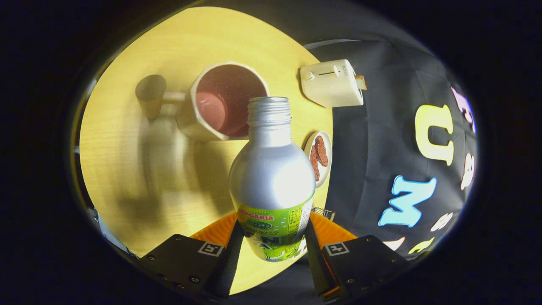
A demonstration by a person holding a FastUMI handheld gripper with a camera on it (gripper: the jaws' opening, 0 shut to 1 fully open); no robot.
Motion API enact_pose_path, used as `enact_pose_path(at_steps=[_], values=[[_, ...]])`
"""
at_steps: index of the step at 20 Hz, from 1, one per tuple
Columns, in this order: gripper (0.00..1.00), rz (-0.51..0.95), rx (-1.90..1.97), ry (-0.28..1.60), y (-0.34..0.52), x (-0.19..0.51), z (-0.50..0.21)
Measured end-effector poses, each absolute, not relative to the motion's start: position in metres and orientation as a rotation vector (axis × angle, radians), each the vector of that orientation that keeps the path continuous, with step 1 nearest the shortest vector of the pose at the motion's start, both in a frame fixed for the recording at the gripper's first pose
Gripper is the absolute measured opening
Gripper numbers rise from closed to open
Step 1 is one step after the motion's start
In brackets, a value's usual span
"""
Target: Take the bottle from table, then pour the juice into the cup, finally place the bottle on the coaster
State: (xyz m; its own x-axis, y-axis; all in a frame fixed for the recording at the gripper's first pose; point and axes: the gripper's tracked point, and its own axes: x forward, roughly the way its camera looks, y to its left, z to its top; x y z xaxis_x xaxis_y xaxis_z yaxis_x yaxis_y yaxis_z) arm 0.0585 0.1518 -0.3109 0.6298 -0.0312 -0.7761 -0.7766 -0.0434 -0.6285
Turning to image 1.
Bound wooden table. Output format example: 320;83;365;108
78;6;335;296

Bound white round plate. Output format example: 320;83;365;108
304;130;333;189

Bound reddish brown sausage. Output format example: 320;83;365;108
309;146;320;182
315;136;329;167

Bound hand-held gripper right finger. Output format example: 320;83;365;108
305;212;411;302

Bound silver bottle with green label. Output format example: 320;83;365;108
229;97;316;262

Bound white toaster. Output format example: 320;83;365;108
300;59;365;108

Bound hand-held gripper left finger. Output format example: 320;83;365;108
138;212;245;299

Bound beige cup with handle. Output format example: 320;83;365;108
135;61;270;141

